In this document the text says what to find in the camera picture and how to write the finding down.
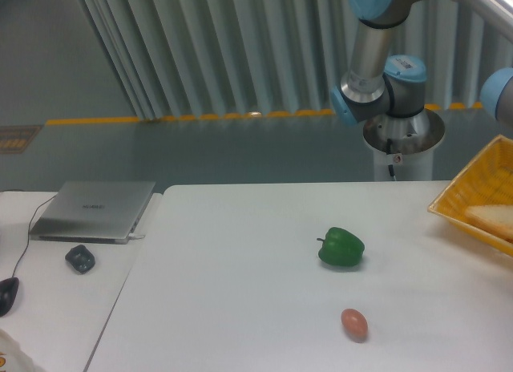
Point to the white bread slice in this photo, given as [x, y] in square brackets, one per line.
[495, 219]

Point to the yellow woven basket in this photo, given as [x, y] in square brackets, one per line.
[485, 180]

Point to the white bag with print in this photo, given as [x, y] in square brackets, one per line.
[12, 358]

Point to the white corrugated curtain panel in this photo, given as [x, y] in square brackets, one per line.
[219, 57]

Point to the black computer mouse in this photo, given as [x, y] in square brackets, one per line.
[8, 294]

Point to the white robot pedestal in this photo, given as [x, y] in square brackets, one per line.
[403, 148]

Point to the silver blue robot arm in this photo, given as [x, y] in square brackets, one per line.
[367, 90]

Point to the green bell pepper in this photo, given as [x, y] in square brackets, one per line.
[341, 248]

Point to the brown egg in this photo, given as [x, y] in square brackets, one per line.
[355, 324]

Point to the silver laptop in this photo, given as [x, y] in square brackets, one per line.
[105, 212]

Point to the small black plastic part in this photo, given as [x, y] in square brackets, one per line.
[81, 259]

